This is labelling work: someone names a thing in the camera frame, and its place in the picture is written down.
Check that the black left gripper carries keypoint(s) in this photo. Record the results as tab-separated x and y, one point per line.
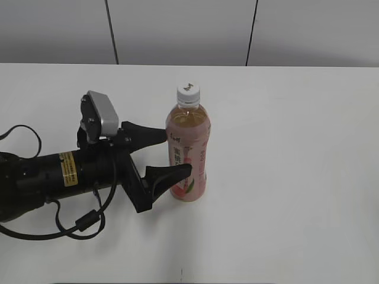
108	162

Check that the pink label tea bottle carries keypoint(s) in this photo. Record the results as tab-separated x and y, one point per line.
188	129

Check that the white bottle cap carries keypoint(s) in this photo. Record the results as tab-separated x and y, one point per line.
188	92

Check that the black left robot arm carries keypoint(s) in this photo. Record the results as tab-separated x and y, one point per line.
27	184

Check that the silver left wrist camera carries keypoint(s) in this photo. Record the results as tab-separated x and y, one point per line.
99	118

